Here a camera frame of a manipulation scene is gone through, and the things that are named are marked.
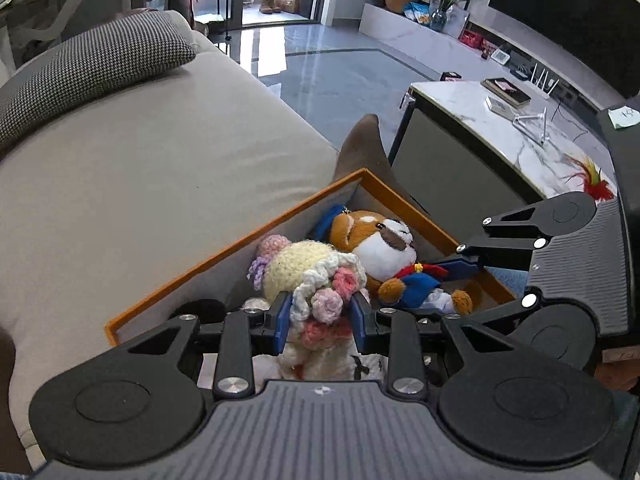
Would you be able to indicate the blue snack packets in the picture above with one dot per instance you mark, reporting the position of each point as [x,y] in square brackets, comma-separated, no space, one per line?
[417,12]

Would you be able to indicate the beige sofa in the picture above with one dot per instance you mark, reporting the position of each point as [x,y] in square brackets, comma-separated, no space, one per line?
[150,160]

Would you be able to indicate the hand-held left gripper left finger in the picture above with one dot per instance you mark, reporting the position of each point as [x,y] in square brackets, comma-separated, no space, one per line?
[283,320]

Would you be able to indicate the person's right hand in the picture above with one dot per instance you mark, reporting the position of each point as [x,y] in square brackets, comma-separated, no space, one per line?
[620,372]

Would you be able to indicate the white metal frame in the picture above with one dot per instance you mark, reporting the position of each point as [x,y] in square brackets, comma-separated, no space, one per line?
[65,0]

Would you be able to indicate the person's blue jeans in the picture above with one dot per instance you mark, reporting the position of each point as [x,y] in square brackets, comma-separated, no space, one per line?
[630,435]

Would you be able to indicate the cream crocheted flower doll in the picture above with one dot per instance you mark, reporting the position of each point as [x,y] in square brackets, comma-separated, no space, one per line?
[300,265]

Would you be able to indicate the white router with antennas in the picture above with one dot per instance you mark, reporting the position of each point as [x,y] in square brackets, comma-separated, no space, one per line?
[542,85]

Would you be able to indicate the small dark pink box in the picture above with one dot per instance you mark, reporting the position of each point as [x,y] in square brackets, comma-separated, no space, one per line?
[451,76]

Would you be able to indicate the person's brown socked foot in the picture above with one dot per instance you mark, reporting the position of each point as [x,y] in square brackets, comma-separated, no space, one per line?
[365,155]

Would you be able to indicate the orange-edged grey storage box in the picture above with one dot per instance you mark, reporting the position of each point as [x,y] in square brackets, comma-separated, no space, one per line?
[225,280]

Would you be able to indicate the book on table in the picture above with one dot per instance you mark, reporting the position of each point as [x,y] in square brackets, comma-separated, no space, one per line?
[506,91]

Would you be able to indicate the black television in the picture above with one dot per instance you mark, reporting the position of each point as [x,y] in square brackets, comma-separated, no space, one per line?
[575,10]

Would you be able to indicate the clear acrylic stand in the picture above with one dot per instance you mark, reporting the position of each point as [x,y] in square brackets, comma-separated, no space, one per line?
[537,125]

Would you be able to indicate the red yellow feather toy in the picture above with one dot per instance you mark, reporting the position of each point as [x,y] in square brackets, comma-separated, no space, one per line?
[595,182]

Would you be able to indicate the marble television stand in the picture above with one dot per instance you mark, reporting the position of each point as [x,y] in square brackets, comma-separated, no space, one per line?
[425,42]

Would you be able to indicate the marble top coffee table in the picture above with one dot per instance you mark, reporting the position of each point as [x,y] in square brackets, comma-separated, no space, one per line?
[465,110]

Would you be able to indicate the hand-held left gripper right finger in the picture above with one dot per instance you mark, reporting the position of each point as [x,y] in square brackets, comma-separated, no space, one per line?
[357,321]

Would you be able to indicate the pair of tan shoes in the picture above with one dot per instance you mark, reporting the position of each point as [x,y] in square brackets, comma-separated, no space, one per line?
[277,5]

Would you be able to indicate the small white box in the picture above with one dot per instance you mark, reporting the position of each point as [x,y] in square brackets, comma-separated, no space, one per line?
[500,106]

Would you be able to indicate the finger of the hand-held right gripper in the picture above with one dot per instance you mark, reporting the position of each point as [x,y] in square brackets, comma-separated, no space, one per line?
[467,267]
[505,312]

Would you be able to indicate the small white desk clock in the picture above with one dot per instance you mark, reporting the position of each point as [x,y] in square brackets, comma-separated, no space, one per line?
[500,54]

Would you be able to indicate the houndstooth cushion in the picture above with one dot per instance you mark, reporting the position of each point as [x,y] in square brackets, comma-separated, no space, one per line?
[100,65]

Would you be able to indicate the red box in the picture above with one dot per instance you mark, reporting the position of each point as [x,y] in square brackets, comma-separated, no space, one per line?
[470,39]

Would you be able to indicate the brown white plush toy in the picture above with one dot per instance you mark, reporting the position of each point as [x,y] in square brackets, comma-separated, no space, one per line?
[385,250]

